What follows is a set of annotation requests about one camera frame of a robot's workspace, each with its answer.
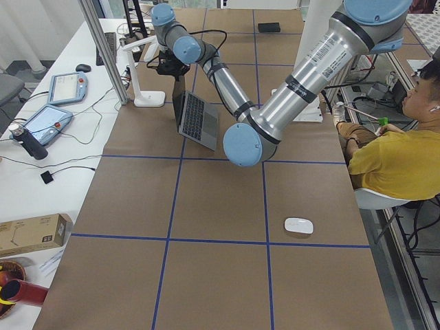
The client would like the grey laptop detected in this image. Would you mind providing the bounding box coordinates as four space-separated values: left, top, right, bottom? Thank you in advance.
173 76 219 151

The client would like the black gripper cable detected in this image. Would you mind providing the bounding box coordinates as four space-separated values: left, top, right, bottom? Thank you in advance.
146 30 228 69

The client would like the white chair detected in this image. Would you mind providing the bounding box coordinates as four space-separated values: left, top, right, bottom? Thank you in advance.
353 188 413 241

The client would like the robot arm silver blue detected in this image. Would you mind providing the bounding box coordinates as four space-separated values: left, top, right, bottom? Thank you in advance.
151 1 411 166

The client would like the lower blue teach pendant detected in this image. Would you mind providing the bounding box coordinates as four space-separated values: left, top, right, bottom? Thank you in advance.
23 104 73 146

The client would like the green handled grabber tool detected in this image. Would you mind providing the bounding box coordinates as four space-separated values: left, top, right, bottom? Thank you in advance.
336 102 388 127

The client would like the brown cardboard box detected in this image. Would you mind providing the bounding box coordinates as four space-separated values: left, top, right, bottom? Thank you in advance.
1 213 72 257

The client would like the white desk lamp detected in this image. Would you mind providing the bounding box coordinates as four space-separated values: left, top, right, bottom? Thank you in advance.
122 35 166 107

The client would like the red cylinder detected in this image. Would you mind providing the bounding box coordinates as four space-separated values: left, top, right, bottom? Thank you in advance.
1 279 49 307

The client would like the black mouse pad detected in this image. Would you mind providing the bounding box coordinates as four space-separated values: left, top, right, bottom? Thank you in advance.
257 22 281 33

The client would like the black computer mouse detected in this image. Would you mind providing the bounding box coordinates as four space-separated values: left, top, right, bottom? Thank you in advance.
75 63 91 73

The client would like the small black square device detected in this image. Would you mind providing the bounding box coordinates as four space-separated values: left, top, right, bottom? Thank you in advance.
40 170 54 184

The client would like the black water bottle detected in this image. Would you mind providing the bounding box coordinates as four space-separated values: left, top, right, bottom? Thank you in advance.
8 122 48 160

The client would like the brown paper table cover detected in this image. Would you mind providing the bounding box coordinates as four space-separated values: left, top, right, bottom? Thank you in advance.
32 8 395 330

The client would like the blue teach pendant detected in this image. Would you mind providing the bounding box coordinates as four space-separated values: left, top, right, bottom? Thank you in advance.
47 71 88 105
23 104 73 146

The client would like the woven basket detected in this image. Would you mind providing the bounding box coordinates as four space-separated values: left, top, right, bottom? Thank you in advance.
1 261 26 318

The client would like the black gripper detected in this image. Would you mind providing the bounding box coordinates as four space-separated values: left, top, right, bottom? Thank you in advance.
155 51 189 76

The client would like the aluminium frame post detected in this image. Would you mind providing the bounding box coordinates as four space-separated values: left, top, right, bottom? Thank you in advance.
78 0 129 105

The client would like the person in yellow shirt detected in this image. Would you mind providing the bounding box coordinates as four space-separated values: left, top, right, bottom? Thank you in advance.
333 55 439 201

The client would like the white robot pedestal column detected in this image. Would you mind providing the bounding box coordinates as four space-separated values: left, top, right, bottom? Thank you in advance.
265 0 340 129

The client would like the upper blue teach pendant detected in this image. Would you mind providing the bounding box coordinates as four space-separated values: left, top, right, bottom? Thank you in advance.
47 71 88 105

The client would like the white computer mouse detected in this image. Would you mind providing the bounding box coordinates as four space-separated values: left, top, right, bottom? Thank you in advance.
284 217 314 234

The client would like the black keyboard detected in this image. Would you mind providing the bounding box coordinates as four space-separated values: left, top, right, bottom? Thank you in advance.
95 32 118 67

